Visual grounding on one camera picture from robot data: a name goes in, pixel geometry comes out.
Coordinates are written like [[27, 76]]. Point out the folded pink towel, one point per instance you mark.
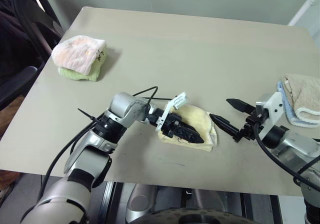
[[75, 54]]

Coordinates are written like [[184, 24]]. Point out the grey rounded shape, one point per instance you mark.
[[138, 201]]

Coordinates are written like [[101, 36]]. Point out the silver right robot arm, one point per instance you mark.
[[297, 144]]

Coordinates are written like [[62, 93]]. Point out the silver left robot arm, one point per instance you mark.
[[82, 159]]

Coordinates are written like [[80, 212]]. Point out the dark maroon garment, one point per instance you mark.
[[12, 39]]

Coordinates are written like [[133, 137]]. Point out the folded green towel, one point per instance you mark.
[[72, 75]]

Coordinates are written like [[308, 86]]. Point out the black table frame bar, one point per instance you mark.
[[110, 204]]

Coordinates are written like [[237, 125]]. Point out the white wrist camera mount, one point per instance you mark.
[[275, 106], [180, 100]]

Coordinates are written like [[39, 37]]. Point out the yellow towel with black print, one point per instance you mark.
[[197, 119]]

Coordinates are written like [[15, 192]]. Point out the black office chair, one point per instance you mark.
[[17, 81]]

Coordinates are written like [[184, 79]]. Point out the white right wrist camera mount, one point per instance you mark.
[[275, 106]]

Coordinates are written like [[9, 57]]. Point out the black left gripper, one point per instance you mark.
[[172, 125]]

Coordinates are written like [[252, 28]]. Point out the dark speckled round disc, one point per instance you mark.
[[195, 217]]

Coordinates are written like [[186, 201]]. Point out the folded beige towel white trim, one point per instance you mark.
[[305, 91]]

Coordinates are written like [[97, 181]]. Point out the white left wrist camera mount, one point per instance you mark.
[[180, 100]]

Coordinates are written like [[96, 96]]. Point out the folded light blue towel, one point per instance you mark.
[[281, 91]]

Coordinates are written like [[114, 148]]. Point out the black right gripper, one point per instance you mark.
[[250, 127]]

